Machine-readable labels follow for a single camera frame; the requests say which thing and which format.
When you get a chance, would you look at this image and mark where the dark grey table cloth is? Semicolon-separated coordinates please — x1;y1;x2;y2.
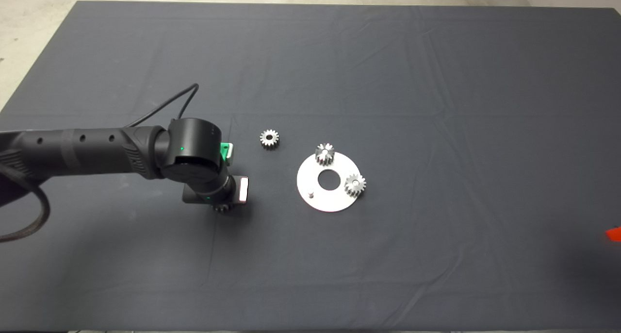
0;1;621;332

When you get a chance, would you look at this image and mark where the small steel gear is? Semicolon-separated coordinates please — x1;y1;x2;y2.
315;143;336;167
344;173;367;198
260;129;280;150

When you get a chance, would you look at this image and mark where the round metal plate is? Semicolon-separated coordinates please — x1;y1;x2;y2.
296;151;362;213

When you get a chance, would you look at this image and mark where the black braided cable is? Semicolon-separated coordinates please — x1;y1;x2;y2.
0;166;50;243

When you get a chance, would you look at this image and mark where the thin black left camera cable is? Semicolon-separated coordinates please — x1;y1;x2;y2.
125;83;200;128

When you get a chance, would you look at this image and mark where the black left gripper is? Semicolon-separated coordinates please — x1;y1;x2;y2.
182;173;249;206

